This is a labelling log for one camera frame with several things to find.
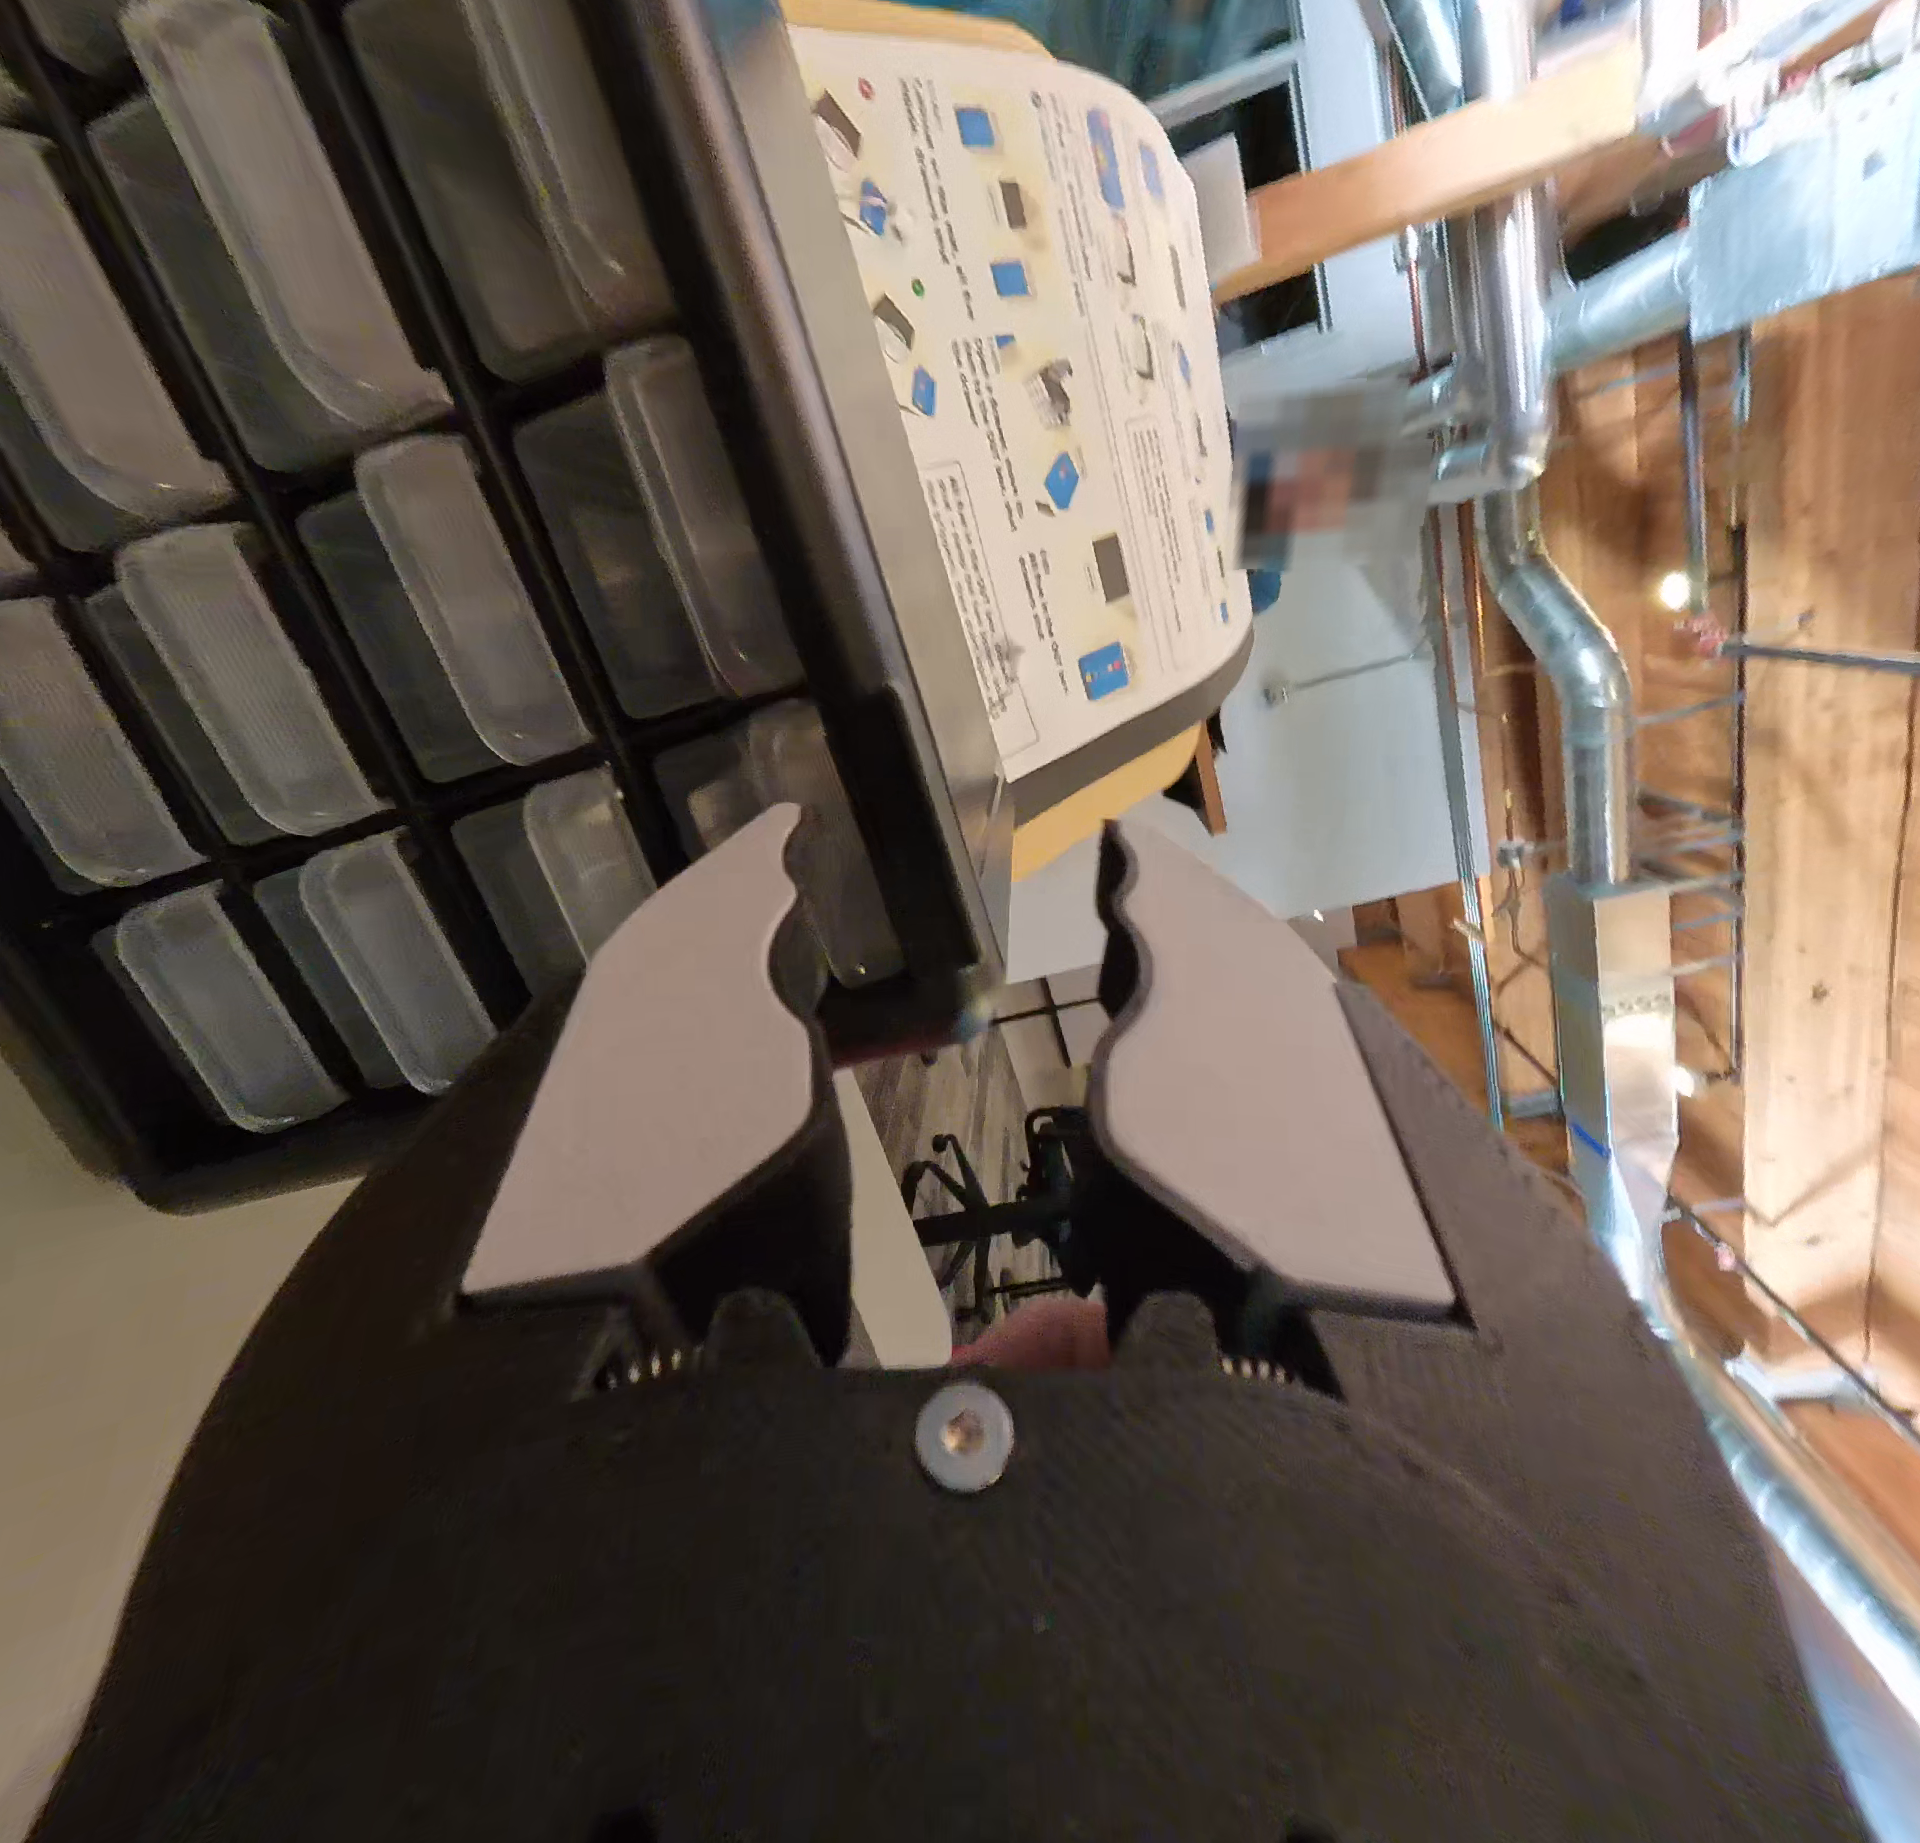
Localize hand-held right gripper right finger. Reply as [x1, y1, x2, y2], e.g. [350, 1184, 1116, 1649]
[1082, 820, 1459, 1335]

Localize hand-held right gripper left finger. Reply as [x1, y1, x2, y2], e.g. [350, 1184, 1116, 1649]
[457, 804, 858, 1371]

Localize black drawer cabinet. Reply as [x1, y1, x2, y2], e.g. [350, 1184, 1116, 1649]
[0, 0, 1025, 1215]

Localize rows of clear cabinet drawers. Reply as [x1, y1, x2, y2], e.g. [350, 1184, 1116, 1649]
[0, 0, 902, 1142]

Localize black office chair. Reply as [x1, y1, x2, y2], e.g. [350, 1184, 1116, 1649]
[901, 972, 1115, 1306]

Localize white instruction poster board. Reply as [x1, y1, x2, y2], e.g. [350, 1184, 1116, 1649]
[772, 0, 1250, 886]

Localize printed instruction sheet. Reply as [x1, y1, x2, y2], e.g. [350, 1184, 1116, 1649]
[781, 20, 1259, 787]

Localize wooden beam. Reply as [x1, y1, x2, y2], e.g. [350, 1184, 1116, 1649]
[1213, 56, 1655, 301]

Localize silver round duct pipe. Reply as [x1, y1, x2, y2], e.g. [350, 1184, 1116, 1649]
[1413, 0, 1703, 886]

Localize grey wrapped duct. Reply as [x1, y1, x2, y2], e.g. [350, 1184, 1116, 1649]
[1632, 0, 1920, 336]

